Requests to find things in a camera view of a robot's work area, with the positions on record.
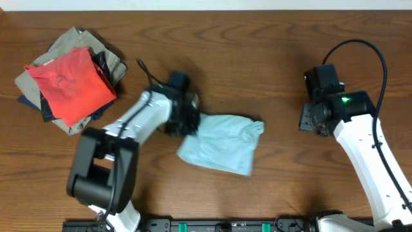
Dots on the red folded t-shirt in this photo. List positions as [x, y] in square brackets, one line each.
[72, 87]

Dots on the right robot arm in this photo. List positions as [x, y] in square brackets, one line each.
[386, 187]

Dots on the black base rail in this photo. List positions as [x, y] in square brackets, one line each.
[166, 225]

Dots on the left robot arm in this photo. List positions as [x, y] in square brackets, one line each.
[103, 173]

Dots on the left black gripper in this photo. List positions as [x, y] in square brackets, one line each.
[192, 127]

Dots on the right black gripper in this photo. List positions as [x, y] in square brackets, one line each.
[306, 121]

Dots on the light blue t-shirt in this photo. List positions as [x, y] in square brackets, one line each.
[224, 143]

